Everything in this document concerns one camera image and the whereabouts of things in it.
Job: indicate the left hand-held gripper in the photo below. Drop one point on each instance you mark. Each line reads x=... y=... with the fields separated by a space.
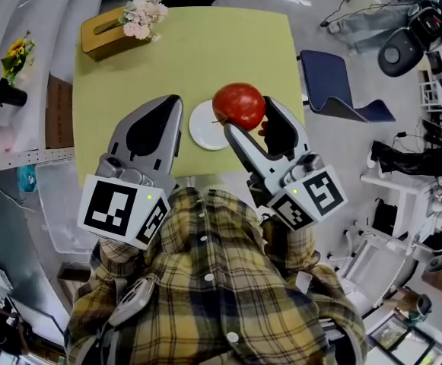
x=108 y=207

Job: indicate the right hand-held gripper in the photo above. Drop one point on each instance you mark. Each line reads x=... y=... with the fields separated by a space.
x=319 y=196

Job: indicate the red apple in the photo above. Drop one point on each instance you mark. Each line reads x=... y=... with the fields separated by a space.
x=239 y=105

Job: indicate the white round plate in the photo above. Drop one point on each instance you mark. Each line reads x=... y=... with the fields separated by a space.
x=205 y=131

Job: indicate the person's right forearm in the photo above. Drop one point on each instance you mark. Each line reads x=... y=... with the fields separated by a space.
x=293 y=245

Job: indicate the person's left forearm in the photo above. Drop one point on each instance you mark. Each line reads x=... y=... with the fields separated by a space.
x=118 y=259

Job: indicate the brown cardboard box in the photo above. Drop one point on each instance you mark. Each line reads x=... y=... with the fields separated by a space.
x=59 y=112

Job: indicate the blue grey chair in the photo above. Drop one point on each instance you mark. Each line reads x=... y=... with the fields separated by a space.
x=327 y=78

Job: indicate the wooden tissue box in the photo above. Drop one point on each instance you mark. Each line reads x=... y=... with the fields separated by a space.
x=102 y=40

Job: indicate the table with green tablecloth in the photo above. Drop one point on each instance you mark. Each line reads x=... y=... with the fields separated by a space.
x=220 y=44

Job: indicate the clear plastic storage bin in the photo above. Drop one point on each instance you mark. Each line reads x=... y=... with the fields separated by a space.
x=61 y=211

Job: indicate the pink flower bouquet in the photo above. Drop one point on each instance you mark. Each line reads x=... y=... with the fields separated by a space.
x=144 y=13

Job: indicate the white metal shelf rack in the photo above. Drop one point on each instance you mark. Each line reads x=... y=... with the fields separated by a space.
x=23 y=158

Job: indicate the teal plastic bag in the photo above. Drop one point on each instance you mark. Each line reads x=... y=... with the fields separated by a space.
x=27 y=179

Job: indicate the pink soft bundle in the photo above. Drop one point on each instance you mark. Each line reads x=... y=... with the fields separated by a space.
x=0 y=139

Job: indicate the yellow sunflower bunch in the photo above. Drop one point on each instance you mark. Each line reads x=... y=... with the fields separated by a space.
x=17 y=53

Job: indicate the black bag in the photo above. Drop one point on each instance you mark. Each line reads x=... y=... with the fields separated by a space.
x=384 y=217

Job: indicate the person's yellow plaid shirt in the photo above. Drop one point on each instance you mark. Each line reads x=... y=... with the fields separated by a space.
x=220 y=280

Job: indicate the white harness tab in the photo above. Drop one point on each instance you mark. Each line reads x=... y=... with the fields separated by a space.
x=303 y=281

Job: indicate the white cart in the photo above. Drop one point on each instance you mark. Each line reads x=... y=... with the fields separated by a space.
x=407 y=196

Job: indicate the black round wheeled device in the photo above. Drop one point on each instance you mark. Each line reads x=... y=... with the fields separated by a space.
x=395 y=53

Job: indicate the brown wooden slatted panel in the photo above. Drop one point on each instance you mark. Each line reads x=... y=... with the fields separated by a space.
x=72 y=280

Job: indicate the white chest harness device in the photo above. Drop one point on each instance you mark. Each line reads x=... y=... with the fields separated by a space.
x=133 y=300

